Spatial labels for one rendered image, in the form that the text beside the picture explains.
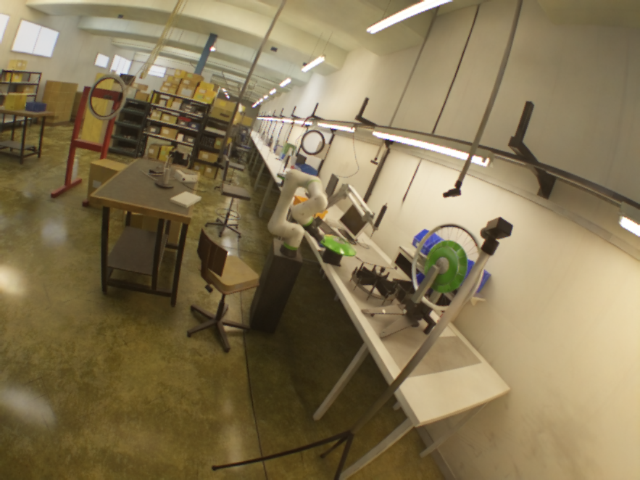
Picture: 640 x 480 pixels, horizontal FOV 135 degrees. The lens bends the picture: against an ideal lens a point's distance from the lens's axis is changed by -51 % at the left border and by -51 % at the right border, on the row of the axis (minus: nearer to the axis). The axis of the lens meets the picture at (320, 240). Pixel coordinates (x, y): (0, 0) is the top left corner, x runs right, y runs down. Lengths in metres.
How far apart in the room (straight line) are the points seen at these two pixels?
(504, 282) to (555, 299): 0.42
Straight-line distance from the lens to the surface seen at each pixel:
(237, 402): 2.02
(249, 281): 2.04
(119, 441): 1.84
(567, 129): 2.25
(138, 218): 3.71
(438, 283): 1.64
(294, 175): 2.02
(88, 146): 4.58
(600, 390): 1.89
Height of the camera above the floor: 1.69
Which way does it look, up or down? 19 degrees down
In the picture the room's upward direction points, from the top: 23 degrees clockwise
